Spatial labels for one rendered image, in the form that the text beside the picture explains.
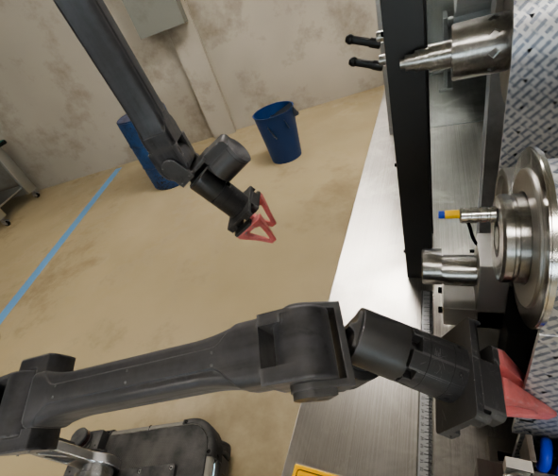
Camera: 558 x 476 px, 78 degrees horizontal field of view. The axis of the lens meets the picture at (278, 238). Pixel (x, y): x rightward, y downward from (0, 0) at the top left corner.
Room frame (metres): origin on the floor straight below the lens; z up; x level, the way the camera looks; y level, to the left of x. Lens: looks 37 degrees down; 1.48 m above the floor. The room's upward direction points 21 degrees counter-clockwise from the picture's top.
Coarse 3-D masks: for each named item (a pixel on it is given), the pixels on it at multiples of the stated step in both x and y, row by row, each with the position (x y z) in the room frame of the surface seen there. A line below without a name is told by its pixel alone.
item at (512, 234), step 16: (512, 208) 0.19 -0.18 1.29; (528, 208) 0.18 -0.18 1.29; (496, 224) 0.21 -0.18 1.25; (512, 224) 0.18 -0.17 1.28; (528, 224) 0.17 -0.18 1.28; (496, 240) 0.20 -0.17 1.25; (512, 240) 0.17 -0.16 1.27; (528, 240) 0.16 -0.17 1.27; (496, 256) 0.19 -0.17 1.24; (512, 256) 0.16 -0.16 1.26; (528, 256) 0.16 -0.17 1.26; (496, 272) 0.18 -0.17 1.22; (512, 272) 0.16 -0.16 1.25; (528, 272) 0.16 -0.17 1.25
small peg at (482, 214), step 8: (464, 208) 0.22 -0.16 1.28; (472, 208) 0.21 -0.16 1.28; (480, 208) 0.21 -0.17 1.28; (488, 208) 0.21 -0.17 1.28; (496, 208) 0.20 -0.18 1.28; (464, 216) 0.21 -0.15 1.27; (472, 216) 0.21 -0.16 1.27; (480, 216) 0.21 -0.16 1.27; (488, 216) 0.20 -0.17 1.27; (496, 216) 0.20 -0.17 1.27
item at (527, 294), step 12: (528, 168) 0.20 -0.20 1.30; (516, 180) 0.22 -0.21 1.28; (528, 180) 0.19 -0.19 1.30; (516, 192) 0.22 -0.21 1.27; (528, 192) 0.19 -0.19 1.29; (540, 204) 0.17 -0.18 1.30; (540, 216) 0.16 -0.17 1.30; (540, 228) 0.15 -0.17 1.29; (540, 240) 0.15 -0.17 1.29; (540, 252) 0.14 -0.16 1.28; (540, 264) 0.14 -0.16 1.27; (540, 276) 0.14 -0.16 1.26; (516, 288) 0.18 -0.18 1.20; (528, 288) 0.15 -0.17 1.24; (528, 300) 0.15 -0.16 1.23
